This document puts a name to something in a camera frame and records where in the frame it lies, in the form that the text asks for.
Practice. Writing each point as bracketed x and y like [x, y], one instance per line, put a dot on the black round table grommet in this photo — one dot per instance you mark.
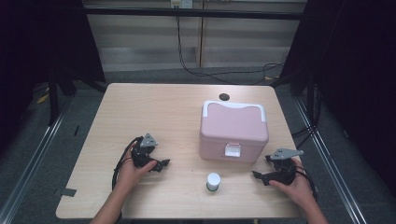
[224, 97]

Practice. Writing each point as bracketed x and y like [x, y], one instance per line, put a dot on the small white bottle green base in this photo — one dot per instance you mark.
[213, 181]

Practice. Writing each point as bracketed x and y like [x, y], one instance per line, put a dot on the person's left hand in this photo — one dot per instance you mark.
[129, 175]

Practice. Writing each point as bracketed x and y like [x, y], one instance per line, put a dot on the grey tape piece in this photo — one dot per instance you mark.
[68, 192]

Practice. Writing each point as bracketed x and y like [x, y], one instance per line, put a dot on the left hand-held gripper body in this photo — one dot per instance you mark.
[143, 155]

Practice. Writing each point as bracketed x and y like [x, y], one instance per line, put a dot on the black curtain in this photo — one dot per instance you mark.
[358, 77]
[46, 37]

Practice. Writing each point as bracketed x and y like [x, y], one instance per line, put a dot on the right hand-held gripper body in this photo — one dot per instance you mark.
[283, 171]

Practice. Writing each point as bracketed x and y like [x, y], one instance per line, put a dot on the white wall socket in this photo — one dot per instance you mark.
[182, 3]

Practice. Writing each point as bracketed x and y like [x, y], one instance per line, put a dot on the small black tape strip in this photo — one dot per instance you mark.
[76, 130]

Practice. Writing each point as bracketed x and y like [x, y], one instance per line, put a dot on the black metal stand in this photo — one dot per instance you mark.
[313, 99]
[53, 99]

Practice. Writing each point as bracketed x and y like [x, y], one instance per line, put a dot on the person's right hand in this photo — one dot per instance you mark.
[299, 189]

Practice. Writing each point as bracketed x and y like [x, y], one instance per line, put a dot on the aluminium floor rail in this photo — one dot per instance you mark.
[37, 155]
[330, 161]

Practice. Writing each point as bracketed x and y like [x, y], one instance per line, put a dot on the black horizontal bar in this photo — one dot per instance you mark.
[186, 13]

